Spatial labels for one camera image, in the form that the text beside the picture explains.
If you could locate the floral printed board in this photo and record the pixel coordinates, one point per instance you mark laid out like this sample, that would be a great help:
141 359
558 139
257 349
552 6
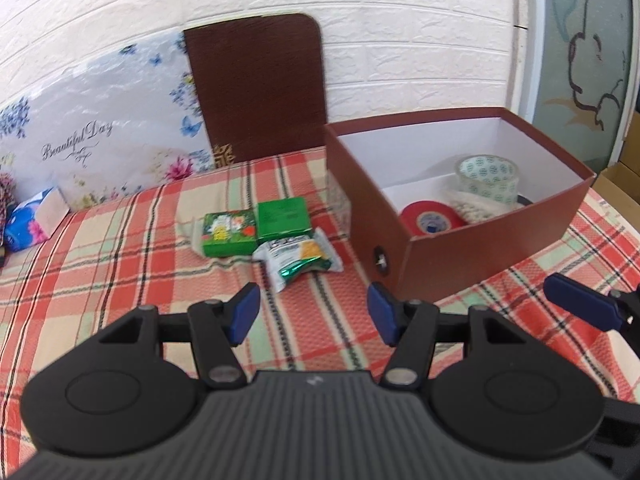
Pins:
100 125

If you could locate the clear tape roll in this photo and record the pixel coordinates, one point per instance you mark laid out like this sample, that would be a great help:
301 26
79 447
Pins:
487 177

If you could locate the blue tissue pack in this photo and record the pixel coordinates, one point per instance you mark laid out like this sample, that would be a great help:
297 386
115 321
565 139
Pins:
30 220

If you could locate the green box with flower print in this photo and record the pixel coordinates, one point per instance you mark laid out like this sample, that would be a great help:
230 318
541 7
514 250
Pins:
227 232

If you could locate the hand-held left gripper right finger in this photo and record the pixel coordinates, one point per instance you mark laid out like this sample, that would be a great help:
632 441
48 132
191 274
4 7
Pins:
382 317

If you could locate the brown cardboard box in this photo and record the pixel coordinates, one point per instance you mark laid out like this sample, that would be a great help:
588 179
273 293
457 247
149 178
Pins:
450 265

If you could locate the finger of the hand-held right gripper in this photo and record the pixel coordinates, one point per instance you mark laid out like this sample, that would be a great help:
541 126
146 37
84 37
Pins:
620 440
580 302

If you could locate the plaid blanket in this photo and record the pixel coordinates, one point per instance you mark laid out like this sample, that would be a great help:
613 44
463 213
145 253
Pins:
125 270

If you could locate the cardboard carton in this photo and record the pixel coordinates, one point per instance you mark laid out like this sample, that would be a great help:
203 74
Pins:
622 180

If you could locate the brown box lid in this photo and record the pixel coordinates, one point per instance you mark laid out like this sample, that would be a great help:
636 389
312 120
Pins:
255 90

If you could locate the glass door with cartoon drawing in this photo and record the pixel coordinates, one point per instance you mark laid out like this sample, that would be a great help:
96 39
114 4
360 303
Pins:
585 60

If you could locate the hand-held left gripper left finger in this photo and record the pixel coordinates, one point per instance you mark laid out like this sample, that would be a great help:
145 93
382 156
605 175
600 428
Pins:
245 315

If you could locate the green and white snack packet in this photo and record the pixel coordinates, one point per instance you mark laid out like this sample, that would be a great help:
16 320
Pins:
295 257

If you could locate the white door frame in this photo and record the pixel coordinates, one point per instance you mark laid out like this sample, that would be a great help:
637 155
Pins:
527 35

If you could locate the plain green box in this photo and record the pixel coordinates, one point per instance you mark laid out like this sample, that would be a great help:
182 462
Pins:
282 217

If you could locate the red tape roll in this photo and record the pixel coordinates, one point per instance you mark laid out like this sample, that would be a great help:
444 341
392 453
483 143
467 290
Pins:
432 217

